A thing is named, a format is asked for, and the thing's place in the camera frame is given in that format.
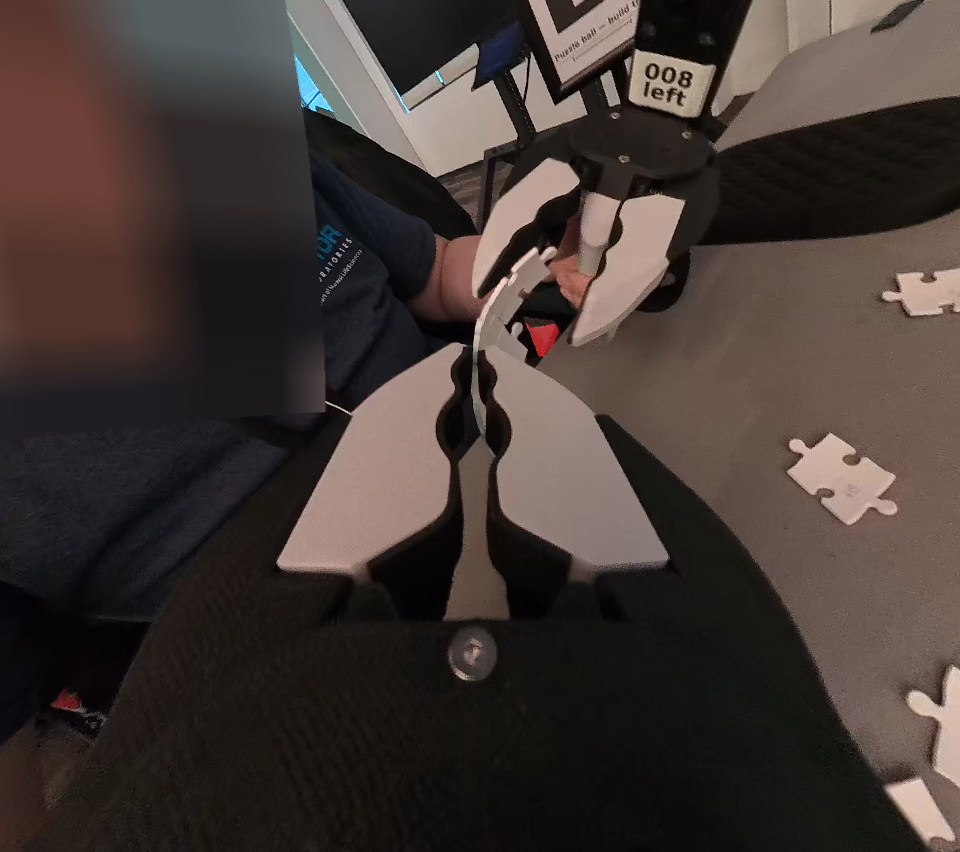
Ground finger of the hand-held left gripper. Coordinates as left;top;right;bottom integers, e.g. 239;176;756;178
567;190;685;348
471;155;585;302

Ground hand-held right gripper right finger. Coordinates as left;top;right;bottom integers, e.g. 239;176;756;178
482;348;672;621

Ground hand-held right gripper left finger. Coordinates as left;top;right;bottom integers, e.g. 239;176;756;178
276;342;471;621

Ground joined white puzzle section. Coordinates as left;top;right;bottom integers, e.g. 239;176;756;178
472;246;560;467

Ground white puzzle pieces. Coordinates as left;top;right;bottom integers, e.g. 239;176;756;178
787;267;960;847

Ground person's left forearm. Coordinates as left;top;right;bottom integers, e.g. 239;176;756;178
411;233;489;322

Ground person's left hand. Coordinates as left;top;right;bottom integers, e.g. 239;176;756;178
556;222;601;307

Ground black metal stand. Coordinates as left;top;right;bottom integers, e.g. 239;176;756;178
480;65;543;223

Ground small blue screen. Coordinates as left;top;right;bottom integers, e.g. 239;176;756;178
474;21;528;90

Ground dark flat phone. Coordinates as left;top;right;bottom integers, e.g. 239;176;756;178
870;0;925;33

